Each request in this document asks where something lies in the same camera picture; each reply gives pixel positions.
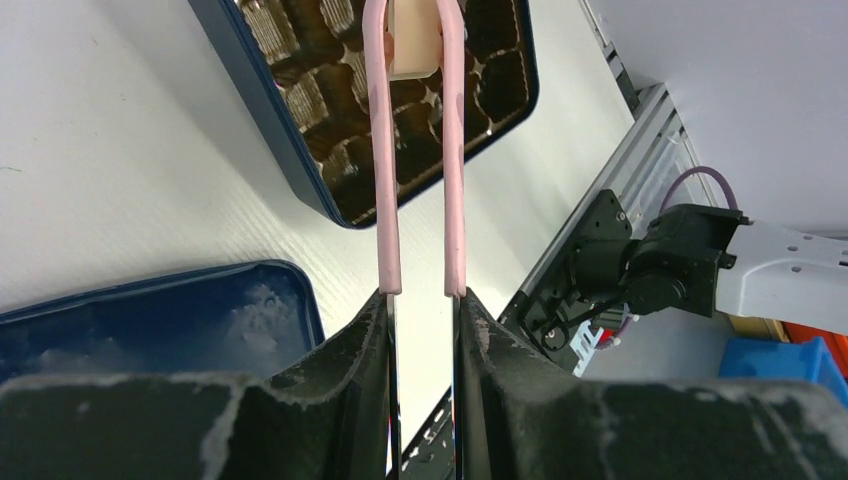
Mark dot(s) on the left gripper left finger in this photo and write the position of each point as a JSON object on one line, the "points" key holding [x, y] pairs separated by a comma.
{"points": [[329, 416]]}

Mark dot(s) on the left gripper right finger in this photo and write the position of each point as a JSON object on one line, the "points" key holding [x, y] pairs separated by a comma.
{"points": [[517, 415]]}

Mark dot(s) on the pink tongs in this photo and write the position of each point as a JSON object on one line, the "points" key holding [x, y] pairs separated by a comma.
{"points": [[378, 53]]}

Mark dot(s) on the white chocolate piece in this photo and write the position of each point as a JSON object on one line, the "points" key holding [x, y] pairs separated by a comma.
{"points": [[415, 28]]}

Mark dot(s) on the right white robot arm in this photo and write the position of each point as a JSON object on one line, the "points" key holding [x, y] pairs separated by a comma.
{"points": [[705, 260]]}

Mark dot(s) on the blue tin lid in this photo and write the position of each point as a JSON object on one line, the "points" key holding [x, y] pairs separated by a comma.
{"points": [[257, 317]]}

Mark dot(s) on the blue plastic bin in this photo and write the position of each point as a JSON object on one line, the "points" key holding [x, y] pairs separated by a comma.
{"points": [[811, 361]]}

